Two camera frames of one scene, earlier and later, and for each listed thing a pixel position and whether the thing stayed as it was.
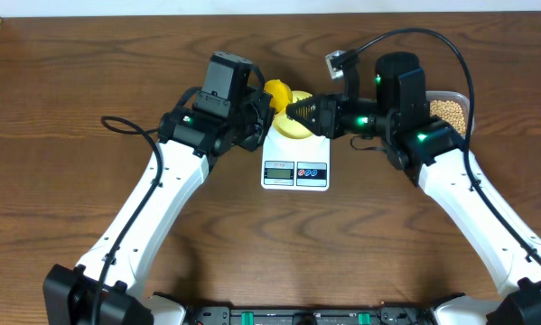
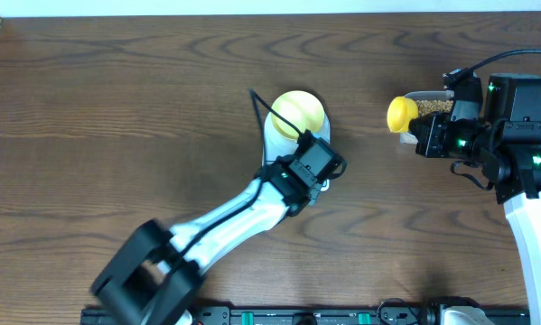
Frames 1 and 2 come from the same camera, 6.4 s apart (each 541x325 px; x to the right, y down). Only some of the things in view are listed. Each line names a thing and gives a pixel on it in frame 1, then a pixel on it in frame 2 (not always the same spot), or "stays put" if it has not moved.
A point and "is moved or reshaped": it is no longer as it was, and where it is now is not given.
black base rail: [310, 316] stays put
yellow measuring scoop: [282, 94] is moved or reshaped
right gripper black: [326, 121] to [429, 143]
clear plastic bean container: [452, 106] stays put
